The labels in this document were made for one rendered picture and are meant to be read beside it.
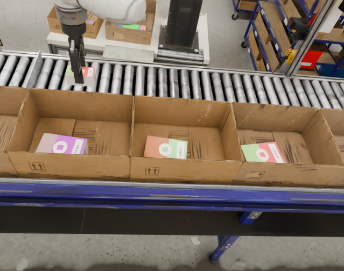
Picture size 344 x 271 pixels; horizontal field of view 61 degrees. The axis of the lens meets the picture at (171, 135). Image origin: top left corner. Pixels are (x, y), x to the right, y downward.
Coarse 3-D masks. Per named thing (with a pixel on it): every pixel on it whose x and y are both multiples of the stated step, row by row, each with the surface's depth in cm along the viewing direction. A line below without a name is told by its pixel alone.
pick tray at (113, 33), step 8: (152, 0) 201; (152, 8) 205; (152, 16) 205; (112, 24) 193; (136, 24) 196; (144, 24) 198; (152, 24) 183; (112, 32) 179; (120, 32) 179; (128, 32) 179; (136, 32) 178; (144, 32) 178; (120, 40) 184; (128, 40) 183; (136, 40) 183; (144, 40) 183
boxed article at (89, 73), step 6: (66, 72) 105; (72, 72) 105; (84, 72) 106; (90, 72) 107; (66, 78) 105; (72, 78) 105; (84, 78) 105; (90, 78) 105; (72, 84) 108; (78, 84) 108; (84, 84) 108; (90, 84) 108
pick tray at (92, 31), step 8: (48, 16) 175; (56, 16) 186; (88, 16) 195; (96, 16) 196; (48, 24) 177; (56, 24) 176; (88, 24) 174; (96, 24) 179; (56, 32) 181; (88, 32) 179; (96, 32) 182
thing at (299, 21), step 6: (294, 18) 162; (300, 18) 162; (288, 24) 163; (294, 24) 160; (300, 24) 160; (306, 24) 161; (294, 30) 166; (300, 30) 163; (306, 30) 163; (294, 36) 167
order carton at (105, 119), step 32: (32, 96) 113; (64, 96) 114; (96, 96) 115; (128, 96) 115; (32, 128) 115; (64, 128) 121; (96, 128) 123; (128, 128) 125; (32, 160) 97; (64, 160) 98; (96, 160) 98; (128, 160) 99
